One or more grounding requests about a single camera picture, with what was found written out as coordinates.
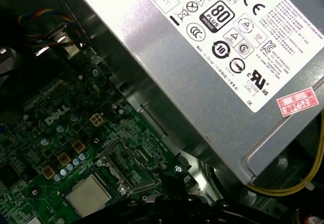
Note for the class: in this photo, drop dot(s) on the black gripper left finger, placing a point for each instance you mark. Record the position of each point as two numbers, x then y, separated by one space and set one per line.
152 211

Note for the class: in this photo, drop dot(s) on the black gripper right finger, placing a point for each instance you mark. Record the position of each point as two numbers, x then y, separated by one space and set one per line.
202 211

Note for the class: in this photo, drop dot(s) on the silver CPU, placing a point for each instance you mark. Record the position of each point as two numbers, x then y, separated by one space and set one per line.
88 196

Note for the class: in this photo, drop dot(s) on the CPU socket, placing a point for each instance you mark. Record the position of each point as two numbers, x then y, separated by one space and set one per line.
107 183

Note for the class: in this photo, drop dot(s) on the metal socket cover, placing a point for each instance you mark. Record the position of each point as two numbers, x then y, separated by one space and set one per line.
141 188

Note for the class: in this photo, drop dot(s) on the black PC case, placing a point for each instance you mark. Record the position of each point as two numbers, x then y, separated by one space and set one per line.
298 155

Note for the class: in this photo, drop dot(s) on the grey power supply unit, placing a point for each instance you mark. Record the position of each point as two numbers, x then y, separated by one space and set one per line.
177 82

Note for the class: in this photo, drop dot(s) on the green motherboard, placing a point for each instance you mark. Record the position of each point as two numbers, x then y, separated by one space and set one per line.
38 138

